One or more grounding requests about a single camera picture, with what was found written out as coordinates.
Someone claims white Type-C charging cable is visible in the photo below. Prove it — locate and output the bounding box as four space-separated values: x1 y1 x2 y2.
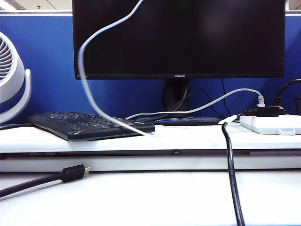
78 0 157 137

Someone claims black monitor stand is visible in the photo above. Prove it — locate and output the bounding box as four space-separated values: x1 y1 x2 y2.
161 78 190 113

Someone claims black keyboard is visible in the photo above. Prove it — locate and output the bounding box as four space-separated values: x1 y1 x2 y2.
27 112 156 142

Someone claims black ASUS monitor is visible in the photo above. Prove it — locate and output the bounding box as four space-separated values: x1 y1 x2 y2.
71 0 285 80

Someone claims white power strip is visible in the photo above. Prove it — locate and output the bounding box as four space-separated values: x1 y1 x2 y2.
239 112 301 136

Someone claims black plug adapter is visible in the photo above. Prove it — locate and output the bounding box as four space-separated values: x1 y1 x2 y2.
242 105 286 118

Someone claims white desk fan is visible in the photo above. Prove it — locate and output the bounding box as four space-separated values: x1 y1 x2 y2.
0 32 32 125

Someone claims dark glossy monitor base plate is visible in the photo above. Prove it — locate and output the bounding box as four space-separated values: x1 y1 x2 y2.
136 117 221 126

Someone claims thin black arcing cable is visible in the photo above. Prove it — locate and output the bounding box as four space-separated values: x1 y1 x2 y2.
150 88 225 122

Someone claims thin black straight cable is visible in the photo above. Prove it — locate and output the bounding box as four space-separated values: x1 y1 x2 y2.
221 78 232 116

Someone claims white cable tag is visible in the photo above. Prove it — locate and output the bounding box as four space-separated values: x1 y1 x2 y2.
217 114 238 125

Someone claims grey-white ethernet cable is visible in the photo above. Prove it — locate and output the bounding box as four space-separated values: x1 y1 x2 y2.
124 88 264 120

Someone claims thick black cable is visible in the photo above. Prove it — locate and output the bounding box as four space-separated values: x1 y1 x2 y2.
222 121 246 226

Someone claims black HDMI cable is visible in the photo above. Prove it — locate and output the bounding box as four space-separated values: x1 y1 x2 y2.
0 164 91 199

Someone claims black looped power cable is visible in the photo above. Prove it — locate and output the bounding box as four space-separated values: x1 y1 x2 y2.
272 79 301 108

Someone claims black fan cable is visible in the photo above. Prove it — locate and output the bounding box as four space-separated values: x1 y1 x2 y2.
0 122 33 131

